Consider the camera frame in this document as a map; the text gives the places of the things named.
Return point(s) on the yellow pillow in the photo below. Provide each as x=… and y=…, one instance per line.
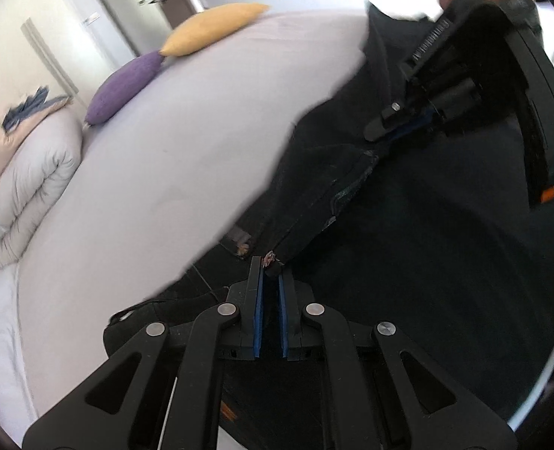
x=210, y=26

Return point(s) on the black denim pants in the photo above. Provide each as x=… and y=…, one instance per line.
x=435, y=236

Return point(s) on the folded white beige duvet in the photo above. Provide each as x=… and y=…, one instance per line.
x=38, y=158

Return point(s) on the purple pillow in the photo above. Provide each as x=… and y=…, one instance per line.
x=122, y=86

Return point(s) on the cream wardrobe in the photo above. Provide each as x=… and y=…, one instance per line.
x=69, y=46

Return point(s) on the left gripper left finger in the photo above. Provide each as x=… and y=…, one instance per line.
x=161, y=390

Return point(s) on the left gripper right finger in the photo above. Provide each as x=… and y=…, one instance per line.
x=381, y=390

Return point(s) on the white bed mattress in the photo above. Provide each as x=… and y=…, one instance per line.
x=156, y=185

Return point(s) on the folded blue patterned cloth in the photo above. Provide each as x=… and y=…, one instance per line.
x=29, y=106

